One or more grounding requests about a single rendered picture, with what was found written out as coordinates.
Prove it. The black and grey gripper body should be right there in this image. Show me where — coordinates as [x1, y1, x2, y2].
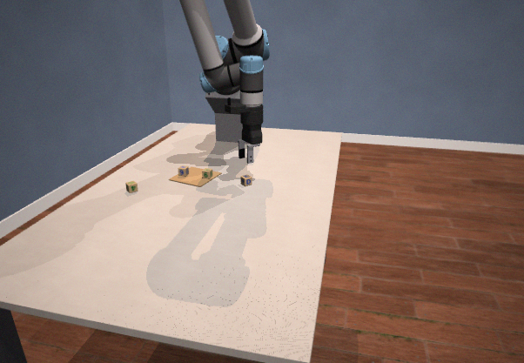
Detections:
[225, 91, 263, 145]

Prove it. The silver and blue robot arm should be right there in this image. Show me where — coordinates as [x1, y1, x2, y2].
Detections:
[179, 0, 270, 95]

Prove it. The tan block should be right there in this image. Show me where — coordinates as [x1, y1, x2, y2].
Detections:
[178, 165, 189, 176]
[125, 181, 138, 193]
[202, 168, 213, 179]
[241, 174, 252, 186]

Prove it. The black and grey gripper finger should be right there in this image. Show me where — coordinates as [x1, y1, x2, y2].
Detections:
[238, 139, 245, 158]
[247, 144, 260, 164]

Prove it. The tan flat mat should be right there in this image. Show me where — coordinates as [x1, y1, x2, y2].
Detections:
[169, 167, 222, 187]

